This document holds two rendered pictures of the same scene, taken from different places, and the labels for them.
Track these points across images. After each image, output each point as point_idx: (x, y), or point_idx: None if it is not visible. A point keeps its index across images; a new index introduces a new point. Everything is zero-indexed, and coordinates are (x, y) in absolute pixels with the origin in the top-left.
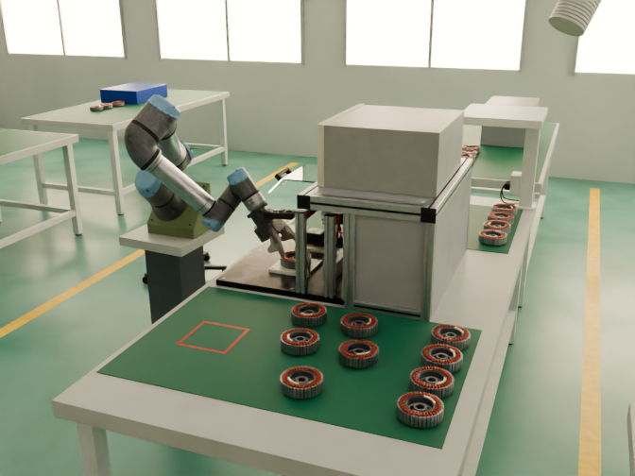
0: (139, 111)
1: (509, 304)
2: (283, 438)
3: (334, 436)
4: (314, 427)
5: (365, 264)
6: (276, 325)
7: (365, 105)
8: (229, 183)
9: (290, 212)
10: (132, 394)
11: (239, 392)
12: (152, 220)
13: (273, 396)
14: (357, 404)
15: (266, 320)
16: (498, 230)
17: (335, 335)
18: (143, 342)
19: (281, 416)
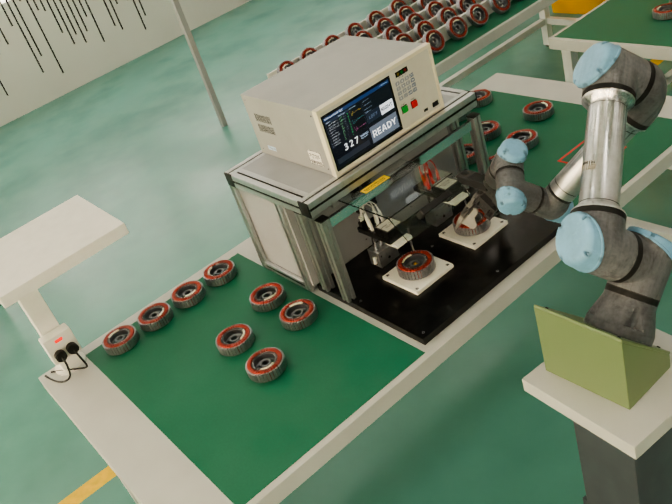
0: (636, 56)
1: None
2: (565, 89)
3: (534, 92)
4: (543, 95)
5: None
6: (531, 164)
7: (313, 109)
8: (520, 190)
9: (465, 169)
10: (662, 109)
11: (583, 111)
12: (657, 346)
13: (560, 110)
14: (509, 107)
15: (538, 170)
16: (206, 273)
17: (488, 154)
18: (658, 148)
19: (560, 100)
